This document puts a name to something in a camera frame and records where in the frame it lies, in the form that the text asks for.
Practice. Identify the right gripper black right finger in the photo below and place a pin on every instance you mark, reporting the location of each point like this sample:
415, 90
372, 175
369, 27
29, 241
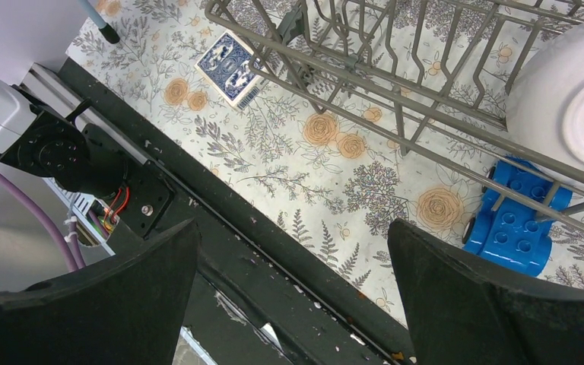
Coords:
462, 309

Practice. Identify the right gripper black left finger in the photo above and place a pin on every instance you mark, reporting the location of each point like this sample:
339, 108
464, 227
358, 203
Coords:
126, 309

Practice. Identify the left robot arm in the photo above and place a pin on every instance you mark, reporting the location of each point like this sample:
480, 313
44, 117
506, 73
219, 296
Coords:
37, 139

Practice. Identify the blue toy car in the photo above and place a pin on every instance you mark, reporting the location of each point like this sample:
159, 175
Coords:
510, 236

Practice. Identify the floral tablecloth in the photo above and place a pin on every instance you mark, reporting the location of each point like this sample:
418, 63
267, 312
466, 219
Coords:
329, 183

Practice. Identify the white bowl upside down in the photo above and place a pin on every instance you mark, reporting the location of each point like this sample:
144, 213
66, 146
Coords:
545, 106

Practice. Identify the blue playing card box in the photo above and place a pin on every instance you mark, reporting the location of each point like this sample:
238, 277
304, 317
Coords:
228, 65

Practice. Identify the light blue tripod stand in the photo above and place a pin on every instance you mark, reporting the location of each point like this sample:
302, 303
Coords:
106, 30

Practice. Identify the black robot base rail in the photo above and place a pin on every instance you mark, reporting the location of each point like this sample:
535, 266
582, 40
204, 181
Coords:
258, 297

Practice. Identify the grey wire dish rack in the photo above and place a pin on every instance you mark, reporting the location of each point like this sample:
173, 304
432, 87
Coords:
432, 76

